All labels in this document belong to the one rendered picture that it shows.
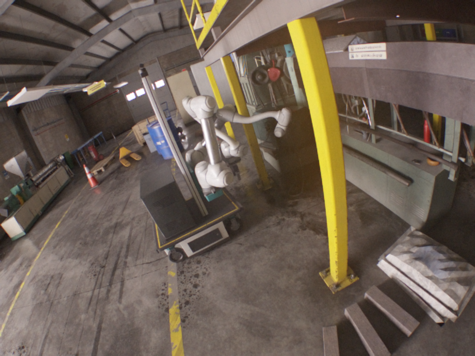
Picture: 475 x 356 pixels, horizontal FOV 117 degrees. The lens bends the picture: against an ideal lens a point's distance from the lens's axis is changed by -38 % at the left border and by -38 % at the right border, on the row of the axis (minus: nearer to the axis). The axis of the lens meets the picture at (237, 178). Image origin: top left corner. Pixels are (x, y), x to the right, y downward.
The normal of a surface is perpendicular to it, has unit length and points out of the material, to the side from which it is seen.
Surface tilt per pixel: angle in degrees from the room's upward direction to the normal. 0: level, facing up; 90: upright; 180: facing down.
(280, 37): 90
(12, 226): 90
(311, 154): 90
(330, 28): 90
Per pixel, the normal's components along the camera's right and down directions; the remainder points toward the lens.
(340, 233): 0.24, 0.39
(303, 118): 0.54, 0.15
